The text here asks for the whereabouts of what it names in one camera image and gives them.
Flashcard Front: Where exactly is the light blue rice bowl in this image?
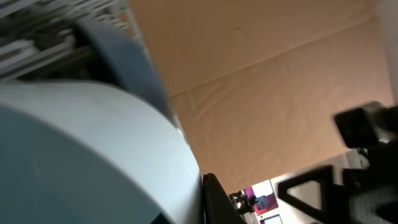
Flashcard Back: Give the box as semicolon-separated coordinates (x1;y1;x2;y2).
1;82;204;223

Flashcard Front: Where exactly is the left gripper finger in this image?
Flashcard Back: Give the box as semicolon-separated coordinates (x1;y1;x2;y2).
203;173;246;224

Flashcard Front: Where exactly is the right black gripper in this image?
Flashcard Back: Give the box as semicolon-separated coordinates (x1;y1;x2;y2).
277;105;398;224

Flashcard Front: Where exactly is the grey dishwasher rack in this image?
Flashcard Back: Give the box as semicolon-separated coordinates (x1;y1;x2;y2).
1;1;182;131

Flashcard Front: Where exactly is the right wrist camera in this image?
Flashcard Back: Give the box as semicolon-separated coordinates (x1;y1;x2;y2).
333;101;396;149

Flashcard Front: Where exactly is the dark blue plate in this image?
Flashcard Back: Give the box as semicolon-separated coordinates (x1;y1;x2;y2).
73;20;173;119

